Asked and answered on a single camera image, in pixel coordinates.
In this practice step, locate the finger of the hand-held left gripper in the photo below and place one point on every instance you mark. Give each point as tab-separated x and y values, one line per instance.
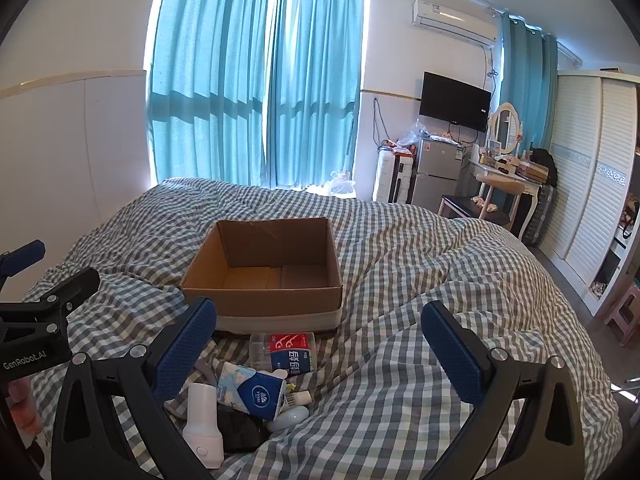
75	286
22	257

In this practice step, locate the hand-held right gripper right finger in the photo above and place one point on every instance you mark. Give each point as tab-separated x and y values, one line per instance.
455	355

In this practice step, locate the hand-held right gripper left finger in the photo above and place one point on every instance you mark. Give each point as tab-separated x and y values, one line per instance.
185	355

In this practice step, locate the blue white tissue pack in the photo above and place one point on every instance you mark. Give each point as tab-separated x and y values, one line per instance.
257	395

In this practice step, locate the small white jar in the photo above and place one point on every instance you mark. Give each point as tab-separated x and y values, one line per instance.
202	440

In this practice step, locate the black pouch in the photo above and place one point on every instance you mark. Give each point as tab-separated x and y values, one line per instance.
240	432

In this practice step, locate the clear floss pick container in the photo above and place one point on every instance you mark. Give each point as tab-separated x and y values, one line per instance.
290	355

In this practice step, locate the small white tube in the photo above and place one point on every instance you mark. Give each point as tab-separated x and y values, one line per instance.
297	398

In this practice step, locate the brown cardboard box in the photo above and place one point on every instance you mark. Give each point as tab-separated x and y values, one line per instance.
240	242

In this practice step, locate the person's left hand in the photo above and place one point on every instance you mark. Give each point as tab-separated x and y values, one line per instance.
21	402

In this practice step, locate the grey checked blanket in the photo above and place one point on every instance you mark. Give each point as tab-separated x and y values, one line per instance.
400	270

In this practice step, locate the wooden chair black seat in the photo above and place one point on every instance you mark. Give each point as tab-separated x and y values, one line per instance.
460	205

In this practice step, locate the dark striped suitcase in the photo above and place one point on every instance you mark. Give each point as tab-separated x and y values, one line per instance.
540	215

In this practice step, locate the pink plastic stool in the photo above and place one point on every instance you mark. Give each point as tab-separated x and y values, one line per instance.
625	310

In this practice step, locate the silver small fridge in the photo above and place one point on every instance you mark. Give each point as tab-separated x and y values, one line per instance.
435	175

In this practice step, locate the white dressing table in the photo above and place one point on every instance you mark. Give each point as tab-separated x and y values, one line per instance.
505	180

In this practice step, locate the white suitcase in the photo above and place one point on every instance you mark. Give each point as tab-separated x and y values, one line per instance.
385	180

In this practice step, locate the wooden box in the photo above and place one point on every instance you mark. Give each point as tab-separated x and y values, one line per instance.
530	170

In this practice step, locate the clear plastic bag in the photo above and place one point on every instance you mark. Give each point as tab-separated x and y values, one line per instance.
340	185
412	135

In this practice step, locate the black bag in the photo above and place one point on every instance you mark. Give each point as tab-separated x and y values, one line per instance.
542	165

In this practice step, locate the red package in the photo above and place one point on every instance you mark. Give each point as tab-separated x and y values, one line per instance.
400	150

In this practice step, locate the white slatted wardrobe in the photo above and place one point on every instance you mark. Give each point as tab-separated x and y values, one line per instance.
575	170

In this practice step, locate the white oval vanity mirror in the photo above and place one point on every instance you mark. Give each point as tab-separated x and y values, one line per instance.
505	127

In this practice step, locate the teal curtain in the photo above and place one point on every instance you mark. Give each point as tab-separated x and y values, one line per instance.
315	85
210	85
525	75

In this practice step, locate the white air conditioner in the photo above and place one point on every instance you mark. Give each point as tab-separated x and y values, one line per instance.
450	20

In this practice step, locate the black wall television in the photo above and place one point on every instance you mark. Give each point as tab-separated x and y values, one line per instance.
452	100

